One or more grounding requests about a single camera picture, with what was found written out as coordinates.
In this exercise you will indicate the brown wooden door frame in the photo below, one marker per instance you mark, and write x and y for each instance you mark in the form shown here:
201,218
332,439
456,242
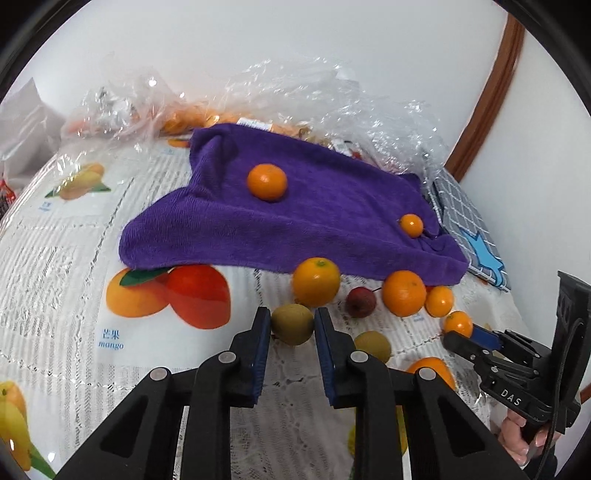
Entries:
489,92

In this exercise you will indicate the white plastic bag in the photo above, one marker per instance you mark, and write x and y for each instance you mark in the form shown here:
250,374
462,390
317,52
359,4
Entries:
27,124

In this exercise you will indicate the crumpled large clear plastic bag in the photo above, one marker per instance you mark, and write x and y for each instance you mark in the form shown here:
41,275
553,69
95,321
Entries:
323,92

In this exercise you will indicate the person's right hand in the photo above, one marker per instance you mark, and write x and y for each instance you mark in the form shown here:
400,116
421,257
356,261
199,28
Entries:
512,438

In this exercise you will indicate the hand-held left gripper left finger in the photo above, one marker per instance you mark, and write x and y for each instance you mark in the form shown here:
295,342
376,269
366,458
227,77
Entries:
261,350

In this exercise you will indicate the purple towel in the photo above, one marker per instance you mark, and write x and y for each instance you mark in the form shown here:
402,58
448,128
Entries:
323,212

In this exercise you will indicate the small red fruit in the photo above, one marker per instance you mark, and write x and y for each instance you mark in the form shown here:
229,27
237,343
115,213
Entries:
361,301

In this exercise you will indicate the grey checked cloth blue star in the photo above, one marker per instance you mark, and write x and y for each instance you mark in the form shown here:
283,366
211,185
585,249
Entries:
457,217

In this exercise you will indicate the large orange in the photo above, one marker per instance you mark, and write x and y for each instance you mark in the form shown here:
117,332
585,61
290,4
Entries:
316,281
403,293

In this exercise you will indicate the pile of bagged tangerines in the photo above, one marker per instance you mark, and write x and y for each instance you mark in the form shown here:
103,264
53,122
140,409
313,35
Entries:
194,117

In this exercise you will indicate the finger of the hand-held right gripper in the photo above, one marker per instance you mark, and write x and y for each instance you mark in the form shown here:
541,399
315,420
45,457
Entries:
485,337
461,346

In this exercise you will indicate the small orange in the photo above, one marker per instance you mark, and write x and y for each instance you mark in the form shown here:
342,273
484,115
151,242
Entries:
411,225
457,322
439,301

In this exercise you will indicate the brown kiwi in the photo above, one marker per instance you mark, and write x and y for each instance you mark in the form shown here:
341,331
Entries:
372,345
292,324

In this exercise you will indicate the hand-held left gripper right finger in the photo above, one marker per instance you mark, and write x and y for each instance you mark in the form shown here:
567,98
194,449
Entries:
323,355

